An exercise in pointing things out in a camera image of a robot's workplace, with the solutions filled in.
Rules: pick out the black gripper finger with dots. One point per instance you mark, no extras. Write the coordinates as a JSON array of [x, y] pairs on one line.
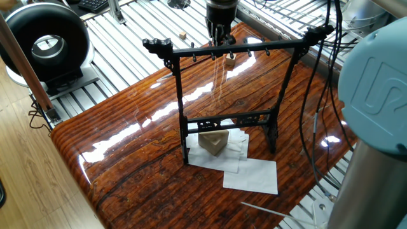
[[229, 33], [213, 33]]

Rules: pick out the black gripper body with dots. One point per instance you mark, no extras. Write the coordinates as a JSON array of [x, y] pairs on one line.
[[221, 10]]

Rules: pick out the grey robot base column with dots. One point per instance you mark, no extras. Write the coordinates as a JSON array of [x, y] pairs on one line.
[[365, 9]]

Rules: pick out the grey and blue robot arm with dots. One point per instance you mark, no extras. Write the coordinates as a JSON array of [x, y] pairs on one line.
[[375, 89]]

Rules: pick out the black metal pen rack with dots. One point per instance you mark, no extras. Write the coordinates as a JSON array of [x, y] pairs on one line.
[[226, 119]]

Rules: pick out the small wooden cube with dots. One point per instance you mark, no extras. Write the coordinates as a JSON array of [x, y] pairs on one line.
[[230, 62]]

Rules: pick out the tiny yellow cube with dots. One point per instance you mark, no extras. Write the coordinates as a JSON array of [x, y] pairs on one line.
[[182, 34]]

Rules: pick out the large wooden block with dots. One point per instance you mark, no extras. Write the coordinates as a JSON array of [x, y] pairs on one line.
[[213, 141]]

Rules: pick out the white paper sheet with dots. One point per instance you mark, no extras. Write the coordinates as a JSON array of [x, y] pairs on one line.
[[254, 177], [194, 152], [240, 143]]

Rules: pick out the black keyboard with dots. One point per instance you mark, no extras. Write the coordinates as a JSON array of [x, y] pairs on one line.
[[95, 5]]

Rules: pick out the brown wooden pole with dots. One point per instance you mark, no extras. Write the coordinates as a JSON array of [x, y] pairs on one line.
[[25, 63]]

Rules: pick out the black round duct fan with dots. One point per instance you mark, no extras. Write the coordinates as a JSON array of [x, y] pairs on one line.
[[19, 32]]

